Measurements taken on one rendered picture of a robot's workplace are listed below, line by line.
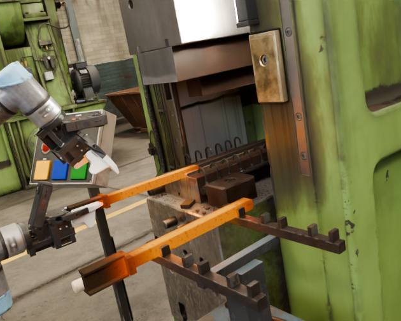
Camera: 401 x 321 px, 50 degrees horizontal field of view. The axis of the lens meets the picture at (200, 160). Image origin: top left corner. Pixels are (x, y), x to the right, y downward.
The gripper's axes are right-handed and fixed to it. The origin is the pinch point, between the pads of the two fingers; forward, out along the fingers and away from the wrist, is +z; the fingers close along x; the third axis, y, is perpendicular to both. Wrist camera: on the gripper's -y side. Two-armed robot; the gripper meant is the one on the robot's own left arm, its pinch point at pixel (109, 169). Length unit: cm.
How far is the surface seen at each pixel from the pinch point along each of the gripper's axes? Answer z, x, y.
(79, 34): 63, -838, -346
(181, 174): 17.2, 1.4, -14.3
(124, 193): 7.5, 1.4, 1.8
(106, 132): 6.0, -42.1, -18.1
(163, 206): 23.2, -4.8, -5.4
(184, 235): 7.5, 36.4, 6.2
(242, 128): 36, -19, -53
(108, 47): 127, -848, -386
